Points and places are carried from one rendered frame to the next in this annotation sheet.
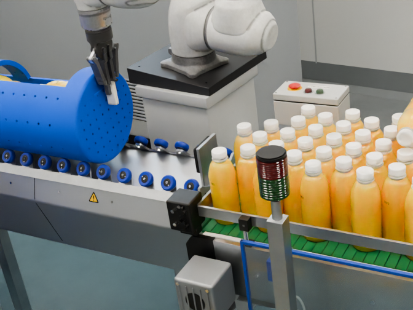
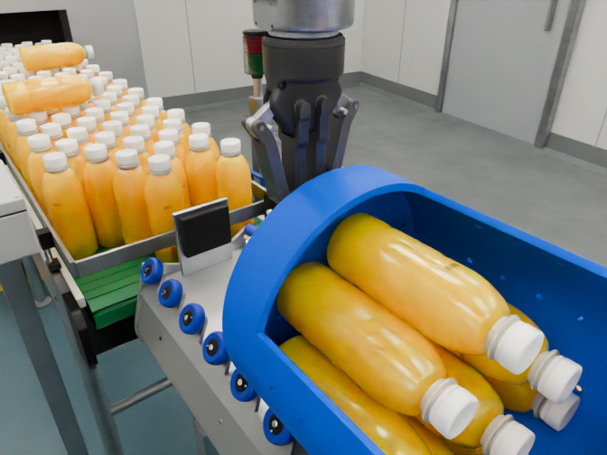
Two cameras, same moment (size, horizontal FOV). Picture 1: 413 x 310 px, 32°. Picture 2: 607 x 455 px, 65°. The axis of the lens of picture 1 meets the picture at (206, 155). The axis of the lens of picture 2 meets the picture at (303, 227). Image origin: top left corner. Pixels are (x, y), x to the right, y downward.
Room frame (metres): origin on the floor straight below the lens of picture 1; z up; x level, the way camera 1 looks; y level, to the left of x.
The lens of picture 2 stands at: (2.40, 0.41, 1.43)
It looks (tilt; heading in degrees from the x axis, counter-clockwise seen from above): 30 degrees down; 200
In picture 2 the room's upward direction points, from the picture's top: straight up
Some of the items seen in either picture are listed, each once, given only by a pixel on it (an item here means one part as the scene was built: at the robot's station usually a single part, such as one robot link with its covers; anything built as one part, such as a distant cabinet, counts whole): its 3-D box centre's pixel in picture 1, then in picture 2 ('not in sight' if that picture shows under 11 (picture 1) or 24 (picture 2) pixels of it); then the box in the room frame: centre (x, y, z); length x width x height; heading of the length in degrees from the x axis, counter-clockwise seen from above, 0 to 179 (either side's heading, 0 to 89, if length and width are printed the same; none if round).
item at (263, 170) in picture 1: (271, 164); (256, 43); (1.28, -0.13, 1.23); 0.06 x 0.06 x 0.04
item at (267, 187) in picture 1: (273, 183); (256, 62); (1.28, -0.13, 1.18); 0.06 x 0.06 x 0.05
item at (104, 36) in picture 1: (101, 42); (303, 83); (1.97, 0.25, 1.32); 0.08 x 0.07 x 0.09; 147
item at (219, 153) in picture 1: (219, 154); (230, 146); (1.61, -0.03, 1.10); 0.04 x 0.04 x 0.02
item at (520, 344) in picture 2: not in sight; (517, 346); (2.08, 0.47, 1.16); 0.04 x 0.02 x 0.04; 148
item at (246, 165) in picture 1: (251, 184); (204, 186); (1.61, -0.11, 1.00); 0.07 x 0.07 x 0.19
